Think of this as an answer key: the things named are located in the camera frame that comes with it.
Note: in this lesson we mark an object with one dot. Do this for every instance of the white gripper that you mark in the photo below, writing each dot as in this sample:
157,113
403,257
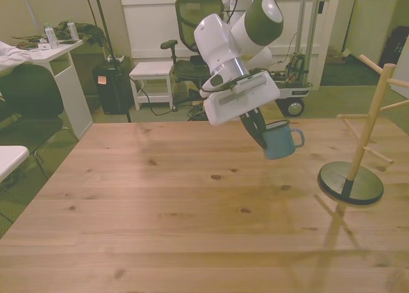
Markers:
239,104

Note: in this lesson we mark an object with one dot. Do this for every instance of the blue enamel mug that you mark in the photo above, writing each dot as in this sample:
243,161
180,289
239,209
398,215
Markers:
279,142

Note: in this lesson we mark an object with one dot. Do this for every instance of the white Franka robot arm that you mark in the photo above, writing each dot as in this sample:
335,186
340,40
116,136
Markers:
217,40

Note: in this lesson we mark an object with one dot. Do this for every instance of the wooden mug tree black base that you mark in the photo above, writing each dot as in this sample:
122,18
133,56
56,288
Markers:
351,184

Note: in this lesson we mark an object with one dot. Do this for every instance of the black mesh office chair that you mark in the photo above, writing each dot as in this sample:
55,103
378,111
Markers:
188,66

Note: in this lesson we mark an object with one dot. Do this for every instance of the cardboard box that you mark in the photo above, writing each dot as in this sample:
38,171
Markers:
335,56

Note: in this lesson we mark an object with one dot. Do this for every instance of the white square stool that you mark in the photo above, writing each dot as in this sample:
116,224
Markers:
151,69

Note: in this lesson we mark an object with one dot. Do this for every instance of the black box case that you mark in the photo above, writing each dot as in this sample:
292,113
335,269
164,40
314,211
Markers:
112,96

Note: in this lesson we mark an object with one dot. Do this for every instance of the black tripod stand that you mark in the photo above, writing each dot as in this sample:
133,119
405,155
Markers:
112,59

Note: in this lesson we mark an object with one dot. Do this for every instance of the black bag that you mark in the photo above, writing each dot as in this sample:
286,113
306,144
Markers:
394,50

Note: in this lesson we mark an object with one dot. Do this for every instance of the orange sticky note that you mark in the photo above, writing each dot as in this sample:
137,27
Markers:
102,80

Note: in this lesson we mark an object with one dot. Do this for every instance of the white desk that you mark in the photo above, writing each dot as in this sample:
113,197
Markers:
76,91

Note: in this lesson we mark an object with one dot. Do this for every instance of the camouflage cloth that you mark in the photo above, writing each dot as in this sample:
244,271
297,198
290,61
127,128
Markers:
87,32

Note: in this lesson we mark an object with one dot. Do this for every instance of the clear plastic water bottle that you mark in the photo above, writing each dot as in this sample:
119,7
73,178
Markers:
73,30
51,37

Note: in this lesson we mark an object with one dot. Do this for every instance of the small white box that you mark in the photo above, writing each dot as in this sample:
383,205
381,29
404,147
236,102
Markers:
43,45

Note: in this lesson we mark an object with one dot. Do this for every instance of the white side table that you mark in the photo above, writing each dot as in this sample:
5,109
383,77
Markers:
9,157

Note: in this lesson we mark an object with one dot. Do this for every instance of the person in white shirt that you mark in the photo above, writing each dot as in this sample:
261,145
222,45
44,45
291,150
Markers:
11,58

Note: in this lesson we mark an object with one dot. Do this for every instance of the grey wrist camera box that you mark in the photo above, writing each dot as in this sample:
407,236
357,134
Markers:
252,80

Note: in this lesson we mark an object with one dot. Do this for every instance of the wheeled cart with metal frame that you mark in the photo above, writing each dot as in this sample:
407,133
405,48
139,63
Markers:
292,93

